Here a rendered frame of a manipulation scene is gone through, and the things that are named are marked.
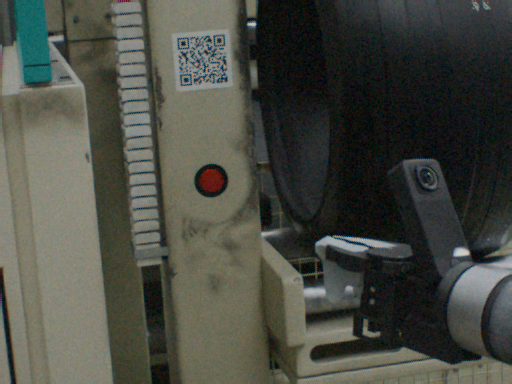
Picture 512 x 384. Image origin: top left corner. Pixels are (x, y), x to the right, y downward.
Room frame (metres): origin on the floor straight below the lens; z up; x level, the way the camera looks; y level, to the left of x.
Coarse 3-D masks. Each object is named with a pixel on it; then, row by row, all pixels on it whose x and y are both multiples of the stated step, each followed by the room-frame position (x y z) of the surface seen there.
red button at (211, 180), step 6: (204, 174) 1.38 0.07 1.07; (210, 174) 1.38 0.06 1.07; (216, 174) 1.38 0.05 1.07; (204, 180) 1.38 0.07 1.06; (210, 180) 1.38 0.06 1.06; (216, 180) 1.38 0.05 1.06; (222, 180) 1.38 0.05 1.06; (204, 186) 1.38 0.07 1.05; (210, 186) 1.38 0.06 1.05; (216, 186) 1.38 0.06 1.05
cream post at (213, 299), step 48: (144, 0) 1.41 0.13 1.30; (192, 0) 1.38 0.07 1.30; (240, 0) 1.40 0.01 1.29; (144, 48) 1.45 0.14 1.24; (240, 48) 1.39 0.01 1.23; (192, 96) 1.38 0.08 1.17; (240, 96) 1.39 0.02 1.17; (192, 144) 1.38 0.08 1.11; (240, 144) 1.39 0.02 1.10; (192, 192) 1.38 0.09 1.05; (240, 192) 1.39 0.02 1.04; (192, 240) 1.38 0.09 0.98; (240, 240) 1.39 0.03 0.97; (192, 288) 1.38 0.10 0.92; (240, 288) 1.39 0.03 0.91; (192, 336) 1.37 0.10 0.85; (240, 336) 1.39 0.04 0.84
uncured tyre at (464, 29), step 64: (256, 0) 1.70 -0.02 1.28; (320, 0) 1.33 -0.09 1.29; (384, 0) 1.26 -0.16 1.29; (448, 0) 1.27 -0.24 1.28; (256, 64) 1.72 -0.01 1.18; (320, 64) 1.78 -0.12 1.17; (384, 64) 1.24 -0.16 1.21; (448, 64) 1.25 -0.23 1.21; (320, 128) 1.75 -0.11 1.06; (384, 128) 1.24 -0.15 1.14; (448, 128) 1.25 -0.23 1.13; (320, 192) 1.68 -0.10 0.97; (384, 192) 1.26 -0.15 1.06
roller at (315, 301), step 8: (488, 256) 1.41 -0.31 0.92; (496, 256) 1.41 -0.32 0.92; (504, 256) 1.41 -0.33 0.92; (496, 264) 1.39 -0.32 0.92; (504, 264) 1.40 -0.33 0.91; (304, 280) 1.36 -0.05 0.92; (312, 280) 1.35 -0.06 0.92; (320, 280) 1.35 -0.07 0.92; (304, 288) 1.34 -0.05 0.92; (312, 288) 1.34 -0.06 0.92; (320, 288) 1.34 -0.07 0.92; (352, 288) 1.35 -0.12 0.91; (304, 296) 1.33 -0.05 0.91; (312, 296) 1.33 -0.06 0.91; (320, 296) 1.33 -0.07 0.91; (344, 296) 1.34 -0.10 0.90; (352, 296) 1.34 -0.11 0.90; (304, 304) 1.33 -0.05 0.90; (312, 304) 1.33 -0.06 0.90; (320, 304) 1.33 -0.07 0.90; (328, 304) 1.34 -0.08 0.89; (336, 304) 1.34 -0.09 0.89; (344, 304) 1.34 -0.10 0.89; (352, 304) 1.35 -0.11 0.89; (312, 312) 1.34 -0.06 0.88
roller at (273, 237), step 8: (264, 232) 1.63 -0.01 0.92; (272, 232) 1.63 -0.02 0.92; (280, 232) 1.63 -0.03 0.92; (288, 232) 1.63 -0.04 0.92; (272, 240) 1.61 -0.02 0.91; (280, 240) 1.61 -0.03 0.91; (288, 240) 1.62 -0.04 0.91; (296, 240) 1.62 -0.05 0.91; (280, 248) 1.61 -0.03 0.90; (288, 248) 1.61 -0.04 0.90; (296, 248) 1.62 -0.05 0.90; (288, 256) 1.62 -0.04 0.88; (296, 256) 1.63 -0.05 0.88
